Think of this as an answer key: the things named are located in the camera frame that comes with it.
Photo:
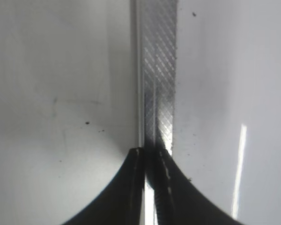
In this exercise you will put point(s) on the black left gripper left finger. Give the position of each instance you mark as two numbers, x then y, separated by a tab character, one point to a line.
120	202

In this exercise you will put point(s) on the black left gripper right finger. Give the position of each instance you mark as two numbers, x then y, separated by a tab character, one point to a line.
177	200

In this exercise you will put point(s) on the white board with aluminium frame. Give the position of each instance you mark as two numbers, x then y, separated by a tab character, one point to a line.
209	74

